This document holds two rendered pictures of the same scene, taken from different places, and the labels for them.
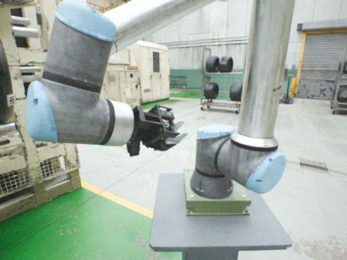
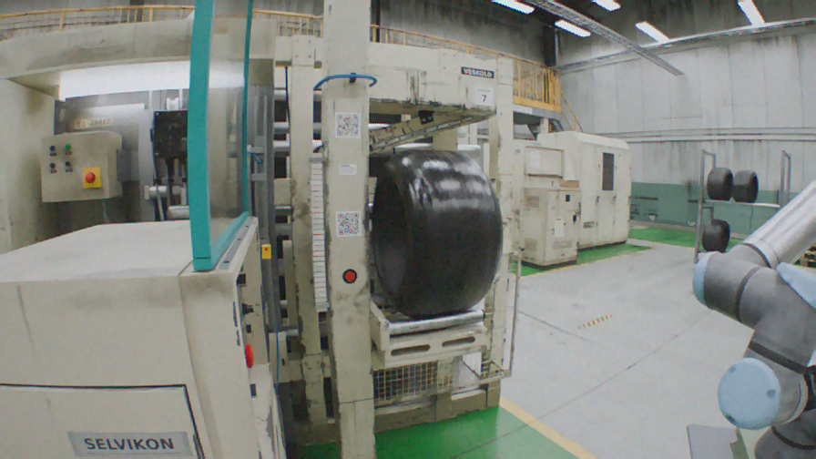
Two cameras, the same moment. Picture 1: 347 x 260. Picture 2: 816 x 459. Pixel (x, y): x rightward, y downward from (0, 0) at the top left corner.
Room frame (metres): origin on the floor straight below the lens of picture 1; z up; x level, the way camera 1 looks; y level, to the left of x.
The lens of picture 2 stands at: (-0.20, 0.41, 1.35)
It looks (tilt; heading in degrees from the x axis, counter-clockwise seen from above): 8 degrees down; 32
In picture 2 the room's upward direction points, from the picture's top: straight up
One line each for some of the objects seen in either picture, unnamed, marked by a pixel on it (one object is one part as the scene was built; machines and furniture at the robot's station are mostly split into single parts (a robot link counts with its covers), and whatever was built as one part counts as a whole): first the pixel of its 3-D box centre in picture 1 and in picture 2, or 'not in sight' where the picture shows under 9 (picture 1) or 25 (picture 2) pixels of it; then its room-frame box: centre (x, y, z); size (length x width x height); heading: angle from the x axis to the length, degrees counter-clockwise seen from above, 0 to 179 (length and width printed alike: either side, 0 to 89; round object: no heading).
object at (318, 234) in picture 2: not in sight; (319, 233); (0.60, 1.22, 1.19); 0.05 x 0.04 x 0.48; 51
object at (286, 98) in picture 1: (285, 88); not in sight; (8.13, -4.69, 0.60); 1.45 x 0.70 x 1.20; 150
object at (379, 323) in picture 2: not in sight; (369, 313); (0.76, 1.16, 0.90); 0.40 x 0.03 x 0.10; 51
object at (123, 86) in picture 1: (124, 91); (551, 226); (5.92, 1.48, 0.62); 0.91 x 0.58 x 1.25; 150
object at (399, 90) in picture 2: not in sight; (421, 94); (1.19, 1.20, 1.71); 0.61 x 0.25 x 0.15; 141
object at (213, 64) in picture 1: (224, 79); (742, 216); (6.07, -1.55, 0.96); 1.33 x 0.64 x 1.92; 58
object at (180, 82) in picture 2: not in sight; (147, 84); (0.23, 1.60, 1.66); 0.60 x 0.03 x 0.03; 141
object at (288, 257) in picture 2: not in sight; (293, 317); (1.10, 1.94, 0.61); 0.33 x 0.06 x 0.86; 51
